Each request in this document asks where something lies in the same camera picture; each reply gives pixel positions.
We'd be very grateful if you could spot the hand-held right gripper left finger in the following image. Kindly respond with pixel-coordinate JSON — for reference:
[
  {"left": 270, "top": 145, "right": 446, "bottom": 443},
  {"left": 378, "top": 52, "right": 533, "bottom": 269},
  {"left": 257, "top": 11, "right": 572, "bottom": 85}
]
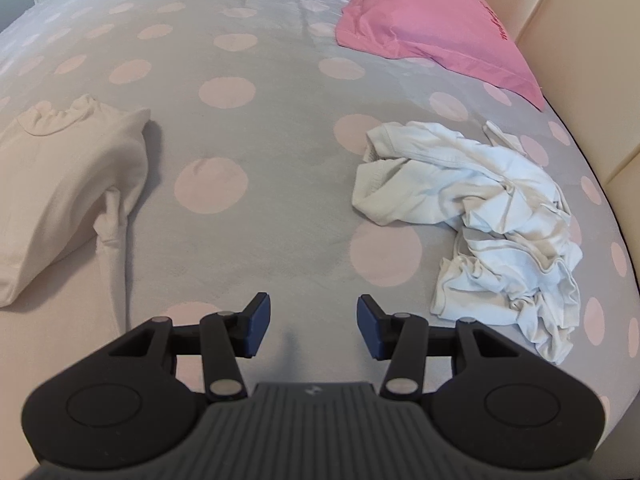
[{"left": 106, "top": 292, "right": 272, "bottom": 403}]

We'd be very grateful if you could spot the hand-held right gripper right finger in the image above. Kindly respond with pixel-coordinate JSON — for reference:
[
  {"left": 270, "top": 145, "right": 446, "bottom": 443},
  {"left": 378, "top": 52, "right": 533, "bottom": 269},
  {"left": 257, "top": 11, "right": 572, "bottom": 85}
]
[{"left": 355, "top": 294, "right": 526, "bottom": 401}]

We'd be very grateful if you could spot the cream turtleneck sweater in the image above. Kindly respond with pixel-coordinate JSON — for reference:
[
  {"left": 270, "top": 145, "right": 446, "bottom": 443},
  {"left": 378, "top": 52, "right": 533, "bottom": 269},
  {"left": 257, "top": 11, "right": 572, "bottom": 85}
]
[{"left": 0, "top": 94, "right": 152, "bottom": 333}]

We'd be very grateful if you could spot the crumpled white garment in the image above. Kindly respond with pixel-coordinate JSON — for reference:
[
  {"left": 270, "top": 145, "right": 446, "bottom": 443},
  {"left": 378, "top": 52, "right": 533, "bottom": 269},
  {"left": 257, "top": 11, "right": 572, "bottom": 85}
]
[{"left": 351, "top": 120, "right": 585, "bottom": 366}]

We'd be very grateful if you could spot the grey pink polka dot blanket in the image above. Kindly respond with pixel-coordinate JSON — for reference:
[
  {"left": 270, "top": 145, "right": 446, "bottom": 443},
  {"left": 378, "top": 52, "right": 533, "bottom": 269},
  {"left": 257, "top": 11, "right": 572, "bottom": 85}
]
[{"left": 0, "top": 0, "right": 633, "bottom": 421}]

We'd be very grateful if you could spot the pink pillow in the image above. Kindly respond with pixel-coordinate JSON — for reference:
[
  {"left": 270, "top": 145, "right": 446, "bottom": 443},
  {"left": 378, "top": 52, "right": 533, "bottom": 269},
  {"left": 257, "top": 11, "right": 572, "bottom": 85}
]
[{"left": 334, "top": 0, "right": 547, "bottom": 112}]

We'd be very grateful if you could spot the cream padded headboard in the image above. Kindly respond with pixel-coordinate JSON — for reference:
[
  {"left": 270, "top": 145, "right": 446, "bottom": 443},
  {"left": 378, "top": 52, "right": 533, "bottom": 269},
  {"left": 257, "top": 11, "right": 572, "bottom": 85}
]
[{"left": 457, "top": 0, "right": 640, "bottom": 221}]

